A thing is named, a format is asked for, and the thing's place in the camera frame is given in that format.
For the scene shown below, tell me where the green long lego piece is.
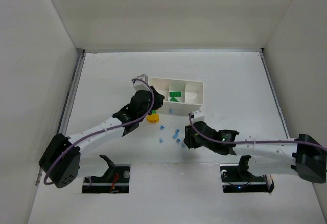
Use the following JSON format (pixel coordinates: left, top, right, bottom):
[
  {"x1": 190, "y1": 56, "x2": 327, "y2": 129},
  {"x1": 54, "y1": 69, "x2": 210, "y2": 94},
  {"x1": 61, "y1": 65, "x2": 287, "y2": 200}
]
[{"x1": 170, "y1": 97, "x2": 179, "y2": 102}]

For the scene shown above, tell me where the green lego brick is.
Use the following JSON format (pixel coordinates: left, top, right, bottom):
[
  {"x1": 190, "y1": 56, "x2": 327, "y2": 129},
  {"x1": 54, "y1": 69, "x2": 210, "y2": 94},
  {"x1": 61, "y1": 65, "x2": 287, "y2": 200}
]
[{"x1": 169, "y1": 91, "x2": 182, "y2": 98}]

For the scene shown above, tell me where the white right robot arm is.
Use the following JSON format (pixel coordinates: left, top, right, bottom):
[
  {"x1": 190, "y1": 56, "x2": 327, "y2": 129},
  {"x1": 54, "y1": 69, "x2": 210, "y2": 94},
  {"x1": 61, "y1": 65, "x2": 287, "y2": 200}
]
[{"x1": 184, "y1": 121, "x2": 326, "y2": 184}]

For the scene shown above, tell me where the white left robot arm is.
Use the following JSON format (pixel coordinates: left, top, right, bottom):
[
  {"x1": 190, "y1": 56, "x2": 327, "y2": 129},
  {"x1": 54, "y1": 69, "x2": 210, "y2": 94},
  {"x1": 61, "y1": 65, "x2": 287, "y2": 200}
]
[{"x1": 39, "y1": 87, "x2": 165, "y2": 188}]

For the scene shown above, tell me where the small blue lego pair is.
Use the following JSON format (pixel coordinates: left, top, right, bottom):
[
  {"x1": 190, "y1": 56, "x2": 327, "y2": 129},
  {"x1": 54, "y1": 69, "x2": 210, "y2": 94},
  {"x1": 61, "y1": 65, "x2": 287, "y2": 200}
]
[{"x1": 172, "y1": 129, "x2": 180, "y2": 139}]

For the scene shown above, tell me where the yellow rounded lego brick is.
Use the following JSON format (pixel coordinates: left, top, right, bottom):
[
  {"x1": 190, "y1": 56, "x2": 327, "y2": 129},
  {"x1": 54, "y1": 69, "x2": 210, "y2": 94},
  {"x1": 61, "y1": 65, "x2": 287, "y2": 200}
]
[{"x1": 147, "y1": 113, "x2": 160, "y2": 123}]

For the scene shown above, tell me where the white three-compartment container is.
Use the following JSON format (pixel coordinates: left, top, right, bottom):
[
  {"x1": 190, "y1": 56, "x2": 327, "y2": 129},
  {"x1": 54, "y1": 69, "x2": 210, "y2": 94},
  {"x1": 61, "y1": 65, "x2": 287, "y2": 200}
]
[{"x1": 149, "y1": 78, "x2": 204, "y2": 116}]

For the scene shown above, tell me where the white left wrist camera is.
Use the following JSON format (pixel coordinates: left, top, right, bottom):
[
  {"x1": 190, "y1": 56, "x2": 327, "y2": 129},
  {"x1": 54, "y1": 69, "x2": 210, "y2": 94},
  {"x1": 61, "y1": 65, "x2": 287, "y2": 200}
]
[{"x1": 134, "y1": 74, "x2": 149, "y2": 86}]

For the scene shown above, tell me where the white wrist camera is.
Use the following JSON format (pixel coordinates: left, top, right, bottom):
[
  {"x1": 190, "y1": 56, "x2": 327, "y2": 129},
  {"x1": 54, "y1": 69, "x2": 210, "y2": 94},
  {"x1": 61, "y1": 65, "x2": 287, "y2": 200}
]
[
  {"x1": 191, "y1": 110, "x2": 205, "y2": 123},
  {"x1": 134, "y1": 74, "x2": 149, "y2": 86}
]

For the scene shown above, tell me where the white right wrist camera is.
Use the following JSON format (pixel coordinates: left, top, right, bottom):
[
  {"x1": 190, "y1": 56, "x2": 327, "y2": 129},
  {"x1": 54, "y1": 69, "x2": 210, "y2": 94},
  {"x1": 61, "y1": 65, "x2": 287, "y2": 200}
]
[{"x1": 191, "y1": 110, "x2": 205, "y2": 123}]

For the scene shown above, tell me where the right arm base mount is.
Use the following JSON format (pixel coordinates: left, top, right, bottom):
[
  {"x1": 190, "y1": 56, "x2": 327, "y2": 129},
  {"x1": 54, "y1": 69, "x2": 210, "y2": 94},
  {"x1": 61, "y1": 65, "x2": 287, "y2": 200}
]
[{"x1": 220, "y1": 156, "x2": 275, "y2": 193}]

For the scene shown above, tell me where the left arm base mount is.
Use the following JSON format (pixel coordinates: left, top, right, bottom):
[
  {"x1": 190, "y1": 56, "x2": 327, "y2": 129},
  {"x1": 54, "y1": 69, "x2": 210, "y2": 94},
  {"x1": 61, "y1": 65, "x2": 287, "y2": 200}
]
[{"x1": 82, "y1": 155, "x2": 131, "y2": 194}]

